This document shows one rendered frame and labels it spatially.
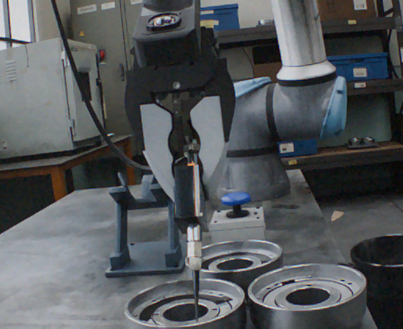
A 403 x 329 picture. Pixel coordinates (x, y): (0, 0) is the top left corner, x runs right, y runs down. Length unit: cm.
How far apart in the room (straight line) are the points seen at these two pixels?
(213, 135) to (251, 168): 54
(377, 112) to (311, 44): 370
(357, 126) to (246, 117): 364
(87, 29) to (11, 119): 185
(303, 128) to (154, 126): 54
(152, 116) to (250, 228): 27
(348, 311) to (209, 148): 18
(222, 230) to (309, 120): 34
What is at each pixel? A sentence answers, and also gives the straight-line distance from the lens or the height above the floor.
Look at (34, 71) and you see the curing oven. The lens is 278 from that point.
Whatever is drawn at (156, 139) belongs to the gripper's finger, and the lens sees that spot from 43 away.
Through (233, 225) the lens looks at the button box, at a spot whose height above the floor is 84.
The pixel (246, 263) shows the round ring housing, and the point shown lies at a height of 82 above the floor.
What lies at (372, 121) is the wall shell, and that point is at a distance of 459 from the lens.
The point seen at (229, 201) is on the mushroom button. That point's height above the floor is 87.
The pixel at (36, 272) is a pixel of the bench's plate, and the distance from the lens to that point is 71.
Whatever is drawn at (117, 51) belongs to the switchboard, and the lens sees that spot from 440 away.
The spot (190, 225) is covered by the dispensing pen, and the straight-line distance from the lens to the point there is 42.
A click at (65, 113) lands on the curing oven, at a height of 101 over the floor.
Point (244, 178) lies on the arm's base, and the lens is 96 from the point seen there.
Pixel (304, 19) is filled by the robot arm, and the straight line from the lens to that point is 91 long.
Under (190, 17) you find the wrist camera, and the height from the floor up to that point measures 107.
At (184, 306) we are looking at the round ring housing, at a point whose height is 83.
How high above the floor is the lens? 101
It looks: 8 degrees down
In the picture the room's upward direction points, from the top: 7 degrees counter-clockwise
